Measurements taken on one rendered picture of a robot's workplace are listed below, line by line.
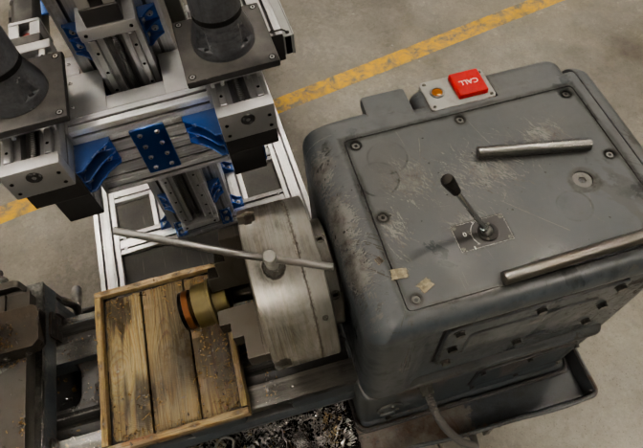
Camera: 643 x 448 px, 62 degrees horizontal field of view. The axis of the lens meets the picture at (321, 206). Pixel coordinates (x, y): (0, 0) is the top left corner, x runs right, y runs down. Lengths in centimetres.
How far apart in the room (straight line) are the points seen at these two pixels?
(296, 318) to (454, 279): 27
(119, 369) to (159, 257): 94
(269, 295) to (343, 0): 264
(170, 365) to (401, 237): 61
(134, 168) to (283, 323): 78
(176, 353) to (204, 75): 63
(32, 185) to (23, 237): 137
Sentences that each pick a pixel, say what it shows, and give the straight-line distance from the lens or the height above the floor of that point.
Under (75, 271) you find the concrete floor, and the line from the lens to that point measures 255.
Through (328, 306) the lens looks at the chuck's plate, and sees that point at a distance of 93.
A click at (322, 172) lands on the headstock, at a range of 100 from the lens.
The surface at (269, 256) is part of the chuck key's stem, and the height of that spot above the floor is 132.
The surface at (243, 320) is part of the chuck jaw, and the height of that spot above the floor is 110.
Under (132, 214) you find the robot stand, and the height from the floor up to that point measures 21.
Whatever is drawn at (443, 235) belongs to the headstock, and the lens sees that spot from 92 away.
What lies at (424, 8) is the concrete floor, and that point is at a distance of 333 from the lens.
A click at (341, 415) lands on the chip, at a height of 56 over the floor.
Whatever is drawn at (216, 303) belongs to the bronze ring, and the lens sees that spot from 105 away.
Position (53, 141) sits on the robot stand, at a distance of 139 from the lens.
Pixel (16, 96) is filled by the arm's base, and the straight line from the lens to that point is 138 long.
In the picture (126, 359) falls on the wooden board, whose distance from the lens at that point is 131.
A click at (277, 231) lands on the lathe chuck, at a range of 94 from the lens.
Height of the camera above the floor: 205
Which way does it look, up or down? 58 degrees down
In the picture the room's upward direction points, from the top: 5 degrees counter-clockwise
